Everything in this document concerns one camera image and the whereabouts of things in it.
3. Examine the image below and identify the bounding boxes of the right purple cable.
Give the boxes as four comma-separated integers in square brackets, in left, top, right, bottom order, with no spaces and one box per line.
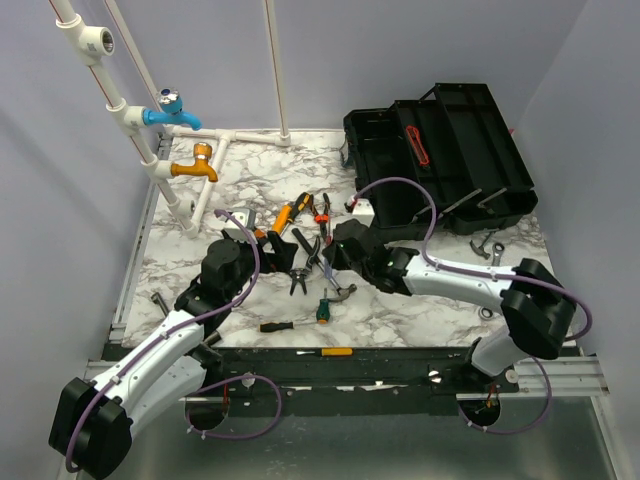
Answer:
[349,177,594,436]

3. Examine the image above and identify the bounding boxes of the blue handle screwdriver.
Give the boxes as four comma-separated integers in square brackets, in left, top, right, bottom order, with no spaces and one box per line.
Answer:
[323,262,333,280]

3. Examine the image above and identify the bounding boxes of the aluminium extrusion rail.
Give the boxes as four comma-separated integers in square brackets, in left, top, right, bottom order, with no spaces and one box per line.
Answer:
[84,357,608,399]

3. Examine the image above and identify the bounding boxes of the silver ratchet wrench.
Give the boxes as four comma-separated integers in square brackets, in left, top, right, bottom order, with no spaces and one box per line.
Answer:
[478,242,505,321]

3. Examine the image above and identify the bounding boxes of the orange water tap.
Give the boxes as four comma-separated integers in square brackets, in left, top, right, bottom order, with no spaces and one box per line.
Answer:
[170,142,218,183]

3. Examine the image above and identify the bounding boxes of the small black claw hammer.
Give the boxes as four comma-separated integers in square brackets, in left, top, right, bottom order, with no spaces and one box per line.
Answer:
[469,230,496,260]

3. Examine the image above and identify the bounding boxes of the black plastic toolbox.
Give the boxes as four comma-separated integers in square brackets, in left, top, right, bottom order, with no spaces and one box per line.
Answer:
[343,83,538,242]

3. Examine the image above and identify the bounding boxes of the red black pliers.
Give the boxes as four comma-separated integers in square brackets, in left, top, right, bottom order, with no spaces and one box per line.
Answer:
[310,193,332,245]

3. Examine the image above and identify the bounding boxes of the silver claw hammer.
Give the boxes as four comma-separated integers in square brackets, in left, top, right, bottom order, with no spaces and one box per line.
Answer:
[319,264,357,303]

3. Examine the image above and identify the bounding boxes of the black long nose pliers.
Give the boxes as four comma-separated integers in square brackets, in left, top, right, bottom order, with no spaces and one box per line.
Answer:
[287,227,324,297]

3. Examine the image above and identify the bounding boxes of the white PVC pipe frame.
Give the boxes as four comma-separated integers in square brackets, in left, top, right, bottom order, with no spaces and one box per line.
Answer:
[47,0,292,240]

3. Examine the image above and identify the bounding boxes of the green stubby screwdriver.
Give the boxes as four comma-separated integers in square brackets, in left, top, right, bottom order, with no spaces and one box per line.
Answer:
[316,299,331,324]

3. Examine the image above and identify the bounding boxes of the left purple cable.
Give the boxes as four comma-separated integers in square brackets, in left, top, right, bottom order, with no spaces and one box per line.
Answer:
[64,208,284,474]

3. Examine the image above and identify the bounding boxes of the blue water tap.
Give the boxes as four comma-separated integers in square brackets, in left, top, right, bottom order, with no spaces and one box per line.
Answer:
[142,88,202,131]

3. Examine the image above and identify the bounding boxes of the red black utility knife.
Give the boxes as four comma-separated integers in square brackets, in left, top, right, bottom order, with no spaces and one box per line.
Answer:
[405,125,430,167]

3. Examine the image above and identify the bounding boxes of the purple cable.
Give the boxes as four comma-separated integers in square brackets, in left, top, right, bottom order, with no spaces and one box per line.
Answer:
[349,177,594,436]
[64,208,284,474]

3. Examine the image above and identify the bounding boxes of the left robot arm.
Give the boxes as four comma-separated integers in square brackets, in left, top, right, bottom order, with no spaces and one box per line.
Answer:
[48,233,297,479]

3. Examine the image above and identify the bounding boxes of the yellow black electric screwdriver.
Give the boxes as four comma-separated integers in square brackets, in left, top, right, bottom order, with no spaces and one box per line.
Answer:
[269,192,313,235]

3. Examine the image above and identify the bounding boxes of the orange handle screwdriver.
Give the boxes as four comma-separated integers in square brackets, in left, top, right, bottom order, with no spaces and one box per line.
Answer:
[296,347,354,357]

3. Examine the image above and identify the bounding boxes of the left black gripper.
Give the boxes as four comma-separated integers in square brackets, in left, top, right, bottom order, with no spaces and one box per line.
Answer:
[226,231,298,301]

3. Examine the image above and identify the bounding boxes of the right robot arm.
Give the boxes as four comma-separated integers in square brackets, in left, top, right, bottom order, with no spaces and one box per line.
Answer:
[322,220,576,392]

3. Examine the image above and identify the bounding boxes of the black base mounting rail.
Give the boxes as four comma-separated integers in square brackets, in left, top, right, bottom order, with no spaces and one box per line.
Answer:
[99,344,584,419]

